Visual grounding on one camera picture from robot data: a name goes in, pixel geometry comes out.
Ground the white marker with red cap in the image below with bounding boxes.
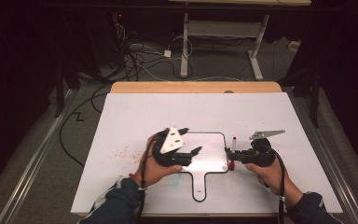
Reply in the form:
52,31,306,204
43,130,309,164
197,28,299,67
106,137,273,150
228,135,238,172

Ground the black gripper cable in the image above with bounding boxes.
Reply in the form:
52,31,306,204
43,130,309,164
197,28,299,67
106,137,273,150
268,147,287,224
135,132,166,224

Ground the dark equipment with red lights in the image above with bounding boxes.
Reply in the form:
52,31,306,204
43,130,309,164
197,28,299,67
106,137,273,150
111,11,129,40

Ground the person's right hand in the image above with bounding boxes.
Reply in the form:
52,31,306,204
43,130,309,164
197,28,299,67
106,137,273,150
245,160,304,208

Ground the white table cover sheet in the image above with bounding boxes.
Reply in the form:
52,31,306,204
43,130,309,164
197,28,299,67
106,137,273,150
70,91,344,216

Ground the long black floor cable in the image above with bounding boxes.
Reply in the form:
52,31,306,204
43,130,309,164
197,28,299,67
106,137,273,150
59,83,115,168

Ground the aluminium floor rail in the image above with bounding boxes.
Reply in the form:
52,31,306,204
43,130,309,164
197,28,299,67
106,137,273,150
0,88,79,224
287,90,358,224

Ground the tangle of floor cables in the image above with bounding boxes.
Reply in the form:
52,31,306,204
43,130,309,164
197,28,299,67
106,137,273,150
113,21,187,82

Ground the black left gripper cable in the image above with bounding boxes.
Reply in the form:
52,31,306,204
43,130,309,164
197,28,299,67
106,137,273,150
135,132,166,224

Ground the black metal stand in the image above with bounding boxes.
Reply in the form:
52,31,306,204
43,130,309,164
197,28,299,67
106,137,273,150
292,62,323,129
53,57,76,119

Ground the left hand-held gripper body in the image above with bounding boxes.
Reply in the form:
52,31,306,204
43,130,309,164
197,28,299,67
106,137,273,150
151,126,194,167

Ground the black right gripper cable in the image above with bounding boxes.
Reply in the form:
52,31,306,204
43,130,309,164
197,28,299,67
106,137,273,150
268,147,287,224

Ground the person's left hand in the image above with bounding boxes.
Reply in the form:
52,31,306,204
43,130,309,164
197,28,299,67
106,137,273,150
132,134,184,189

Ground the small whiteboard with handle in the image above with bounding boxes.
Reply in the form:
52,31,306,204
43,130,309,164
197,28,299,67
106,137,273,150
180,131,230,203

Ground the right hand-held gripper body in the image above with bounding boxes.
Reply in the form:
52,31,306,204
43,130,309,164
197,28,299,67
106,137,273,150
239,129,286,168

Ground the white desk frame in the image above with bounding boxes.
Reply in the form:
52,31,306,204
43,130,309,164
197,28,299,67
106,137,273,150
167,0,312,81

